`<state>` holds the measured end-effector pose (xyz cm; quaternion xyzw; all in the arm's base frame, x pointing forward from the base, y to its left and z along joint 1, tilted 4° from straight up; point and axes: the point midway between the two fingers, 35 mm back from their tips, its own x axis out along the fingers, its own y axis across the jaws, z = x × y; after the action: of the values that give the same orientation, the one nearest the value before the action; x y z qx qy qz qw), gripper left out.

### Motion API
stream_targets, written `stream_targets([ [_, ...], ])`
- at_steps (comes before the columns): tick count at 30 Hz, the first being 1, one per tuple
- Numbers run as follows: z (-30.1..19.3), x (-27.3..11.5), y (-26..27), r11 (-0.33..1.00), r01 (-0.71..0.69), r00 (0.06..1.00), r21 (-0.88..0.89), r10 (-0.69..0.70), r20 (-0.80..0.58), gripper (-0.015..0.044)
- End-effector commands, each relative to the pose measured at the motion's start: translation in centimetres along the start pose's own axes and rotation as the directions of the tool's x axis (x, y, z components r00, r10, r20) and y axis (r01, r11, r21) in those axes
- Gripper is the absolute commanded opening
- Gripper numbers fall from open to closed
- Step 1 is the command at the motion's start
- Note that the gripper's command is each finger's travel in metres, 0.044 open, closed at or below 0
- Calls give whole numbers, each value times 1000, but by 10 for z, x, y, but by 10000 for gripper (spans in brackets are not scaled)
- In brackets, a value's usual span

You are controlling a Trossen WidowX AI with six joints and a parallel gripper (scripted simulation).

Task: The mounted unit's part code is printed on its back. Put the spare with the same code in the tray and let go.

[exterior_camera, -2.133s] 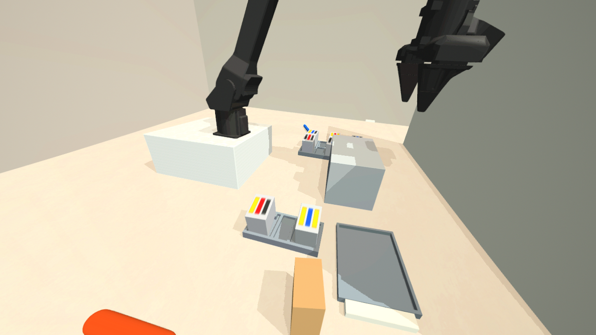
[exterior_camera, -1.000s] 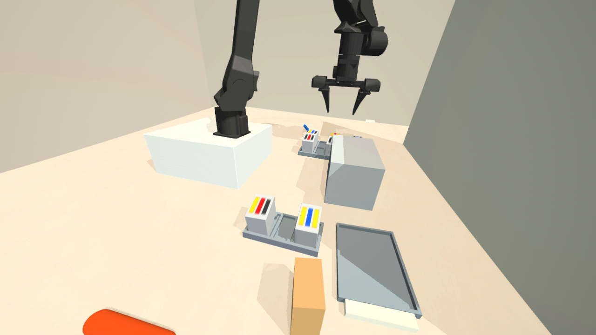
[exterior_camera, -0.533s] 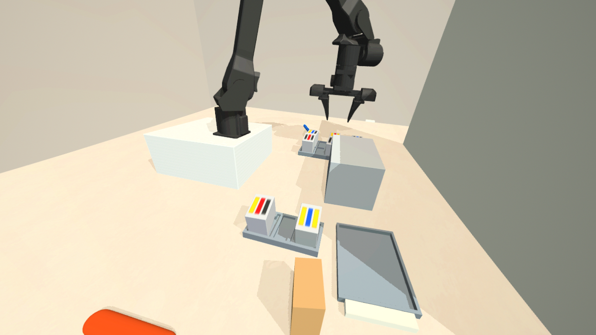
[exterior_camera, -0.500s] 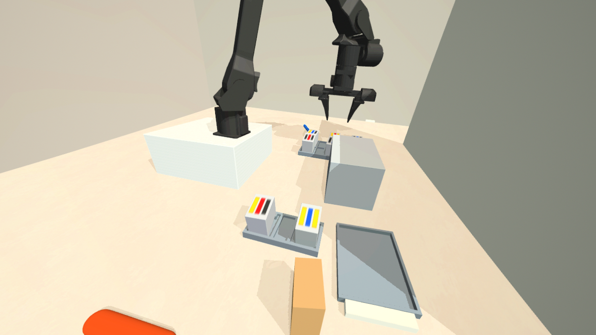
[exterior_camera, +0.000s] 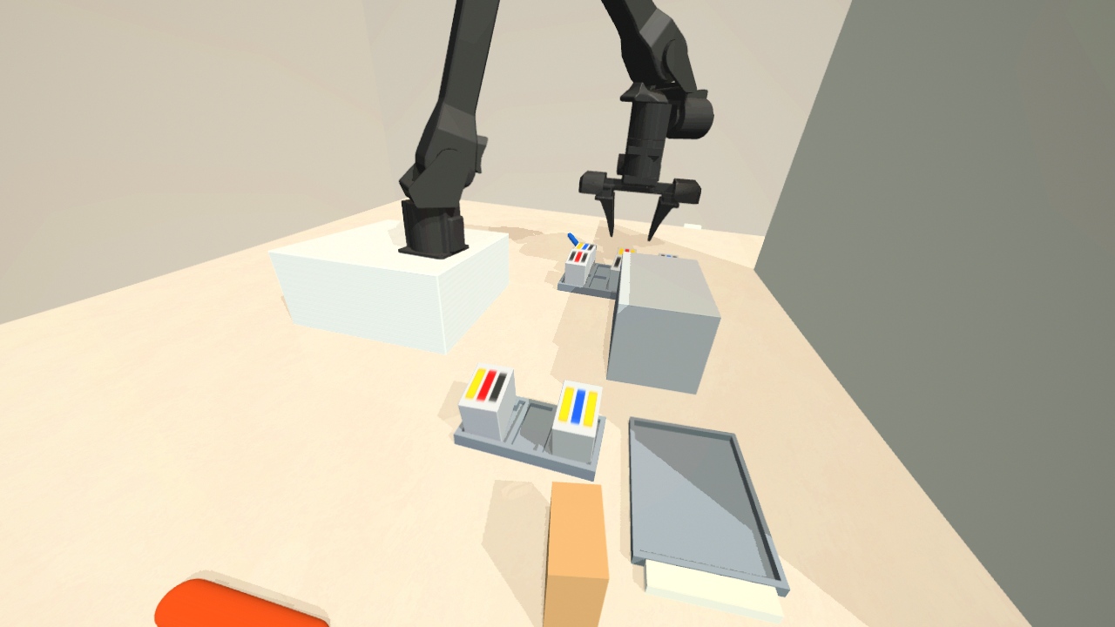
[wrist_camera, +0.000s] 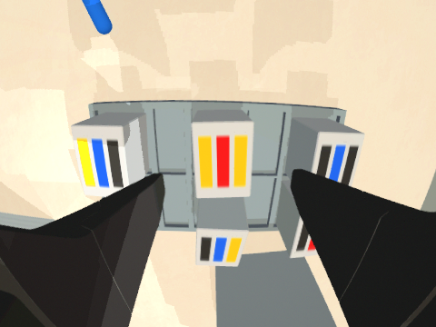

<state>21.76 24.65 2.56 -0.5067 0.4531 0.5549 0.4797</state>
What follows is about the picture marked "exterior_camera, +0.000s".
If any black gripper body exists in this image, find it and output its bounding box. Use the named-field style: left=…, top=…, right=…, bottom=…
left=578, top=138, right=701, bottom=204

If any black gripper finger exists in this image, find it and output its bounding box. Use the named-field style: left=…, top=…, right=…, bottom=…
left=647, top=196, right=679, bottom=241
left=595, top=192, right=615, bottom=237

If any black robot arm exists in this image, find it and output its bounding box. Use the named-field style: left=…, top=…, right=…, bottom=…
left=398, top=0, right=714, bottom=260

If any orange rectangular block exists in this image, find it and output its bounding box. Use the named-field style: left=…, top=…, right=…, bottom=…
left=543, top=482, right=610, bottom=627

